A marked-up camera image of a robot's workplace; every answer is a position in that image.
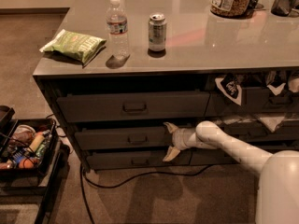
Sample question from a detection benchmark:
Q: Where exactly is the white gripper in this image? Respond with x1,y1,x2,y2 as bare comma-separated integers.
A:
163,122,201,162

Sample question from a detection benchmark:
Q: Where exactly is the grey drawer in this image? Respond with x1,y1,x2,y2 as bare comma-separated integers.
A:
220,120,299,143
86,150,192,170
190,148,236,165
57,91,209,122
75,126,172,150
206,87,299,117

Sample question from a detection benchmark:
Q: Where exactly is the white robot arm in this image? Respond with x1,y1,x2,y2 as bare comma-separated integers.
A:
164,121,299,224

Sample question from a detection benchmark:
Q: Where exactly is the grey counter cabinet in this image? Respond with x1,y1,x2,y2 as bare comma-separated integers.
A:
34,0,299,170

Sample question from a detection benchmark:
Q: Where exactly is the silver soda can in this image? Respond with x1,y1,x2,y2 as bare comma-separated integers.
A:
149,12,167,52

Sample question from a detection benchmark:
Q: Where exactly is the clear plastic water bottle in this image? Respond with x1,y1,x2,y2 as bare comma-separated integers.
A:
106,0,130,60

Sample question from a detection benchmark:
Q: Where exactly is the green chip bag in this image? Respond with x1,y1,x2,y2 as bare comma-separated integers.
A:
40,29,107,65

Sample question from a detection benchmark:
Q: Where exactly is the black bin of items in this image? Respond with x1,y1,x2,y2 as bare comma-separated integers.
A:
0,119,58,178

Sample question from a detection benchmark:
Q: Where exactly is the dark glass pitcher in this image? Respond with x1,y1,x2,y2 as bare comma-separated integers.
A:
271,0,296,17

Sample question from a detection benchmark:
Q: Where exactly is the black floor cable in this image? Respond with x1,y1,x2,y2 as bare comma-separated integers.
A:
79,162,216,224

